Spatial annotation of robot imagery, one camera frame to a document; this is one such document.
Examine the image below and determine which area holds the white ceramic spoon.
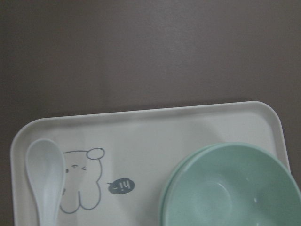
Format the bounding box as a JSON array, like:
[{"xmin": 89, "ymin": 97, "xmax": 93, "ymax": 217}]
[{"xmin": 25, "ymin": 139, "xmax": 65, "ymax": 226}]

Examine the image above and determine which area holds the green bowl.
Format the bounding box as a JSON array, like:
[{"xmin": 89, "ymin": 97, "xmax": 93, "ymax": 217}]
[
  {"xmin": 162, "ymin": 143, "xmax": 301, "ymax": 226},
  {"xmin": 158, "ymin": 144, "xmax": 215, "ymax": 226}
]

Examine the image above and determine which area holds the green bowl on tray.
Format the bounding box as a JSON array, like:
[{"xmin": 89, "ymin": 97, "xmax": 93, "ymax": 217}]
[{"xmin": 158, "ymin": 144, "xmax": 215, "ymax": 226}]

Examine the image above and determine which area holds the cream rabbit print tray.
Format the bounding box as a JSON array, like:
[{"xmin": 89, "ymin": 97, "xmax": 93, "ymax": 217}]
[{"xmin": 10, "ymin": 101, "xmax": 289, "ymax": 226}]

